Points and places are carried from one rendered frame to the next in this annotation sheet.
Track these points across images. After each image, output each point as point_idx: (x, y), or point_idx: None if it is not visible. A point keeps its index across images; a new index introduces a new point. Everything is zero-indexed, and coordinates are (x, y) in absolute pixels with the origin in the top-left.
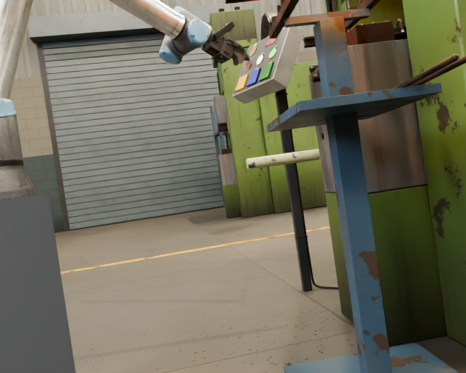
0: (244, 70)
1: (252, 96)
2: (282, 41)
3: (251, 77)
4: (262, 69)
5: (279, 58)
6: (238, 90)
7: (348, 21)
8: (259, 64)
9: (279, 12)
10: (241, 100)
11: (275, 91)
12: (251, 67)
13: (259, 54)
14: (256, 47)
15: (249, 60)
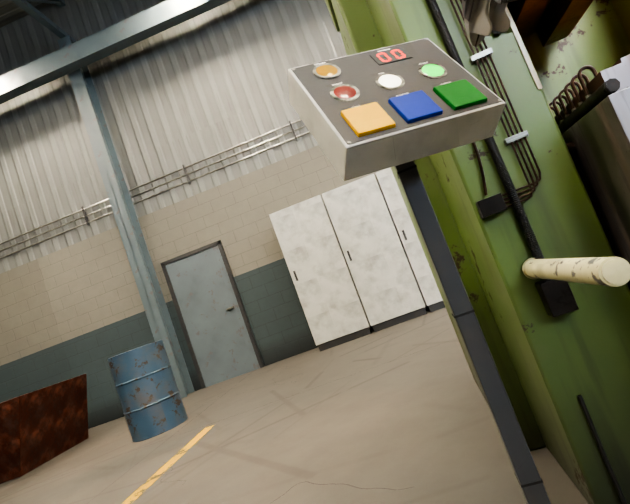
0: (337, 101)
1: (398, 154)
2: (441, 57)
3: (406, 105)
4: (444, 91)
5: (473, 76)
6: (371, 132)
7: None
8: (400, 88)
9: None
10: (355, 165)
11: (463, 143)
12: (365, 94)
13: (368, 75)
14: (335, 66)
15: (478, 44)
